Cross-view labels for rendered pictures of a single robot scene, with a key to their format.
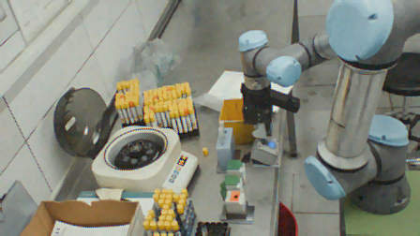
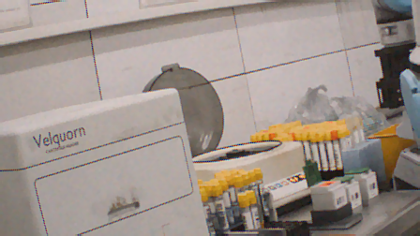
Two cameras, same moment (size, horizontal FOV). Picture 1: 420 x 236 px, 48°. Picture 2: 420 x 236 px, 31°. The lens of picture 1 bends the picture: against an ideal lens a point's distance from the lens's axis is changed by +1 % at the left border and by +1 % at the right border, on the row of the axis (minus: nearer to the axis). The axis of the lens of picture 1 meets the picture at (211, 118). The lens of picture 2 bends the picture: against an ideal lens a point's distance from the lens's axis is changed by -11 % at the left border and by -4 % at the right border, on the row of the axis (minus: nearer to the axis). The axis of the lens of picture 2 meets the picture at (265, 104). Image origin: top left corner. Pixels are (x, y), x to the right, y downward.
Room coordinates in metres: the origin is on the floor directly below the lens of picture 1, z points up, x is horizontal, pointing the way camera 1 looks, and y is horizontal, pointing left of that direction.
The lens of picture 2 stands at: (-0.36, -0.44, 1.21)
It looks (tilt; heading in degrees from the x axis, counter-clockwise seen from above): 4 degrees down; 21
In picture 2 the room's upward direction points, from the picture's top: 11 degrees counter-clockwise
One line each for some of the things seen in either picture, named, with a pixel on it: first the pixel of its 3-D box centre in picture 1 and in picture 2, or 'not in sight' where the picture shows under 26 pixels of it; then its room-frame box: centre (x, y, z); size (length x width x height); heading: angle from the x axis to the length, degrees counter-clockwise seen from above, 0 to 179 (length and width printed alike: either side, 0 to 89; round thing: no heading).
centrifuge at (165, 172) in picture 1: (145, 163); (246, 178); (1.15, 0.23, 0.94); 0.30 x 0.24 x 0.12; 65
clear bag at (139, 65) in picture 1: (139, 73); (310, 123); (1.69, 0.25, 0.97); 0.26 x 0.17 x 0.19; 2
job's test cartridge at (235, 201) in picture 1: (235, 204); (329, 200); (0.92, -0.02, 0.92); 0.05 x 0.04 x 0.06; 72
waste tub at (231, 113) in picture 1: (242, 121); (411, 150); (1.28, -0.10, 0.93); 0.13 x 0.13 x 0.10; 75
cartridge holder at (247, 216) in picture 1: (237, 211); (332, 215); (0.92, -0.02, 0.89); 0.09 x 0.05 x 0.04; 72
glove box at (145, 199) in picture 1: (115, 207); not in sight; (1.00, 0.32, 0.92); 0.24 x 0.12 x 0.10; 74
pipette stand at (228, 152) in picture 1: (226, 150); (365, 169); (1.15, -0.03, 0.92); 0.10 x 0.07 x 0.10; 166
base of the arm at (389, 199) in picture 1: (380, 180); not in sight; (0.87, -0.40, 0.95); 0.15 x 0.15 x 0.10
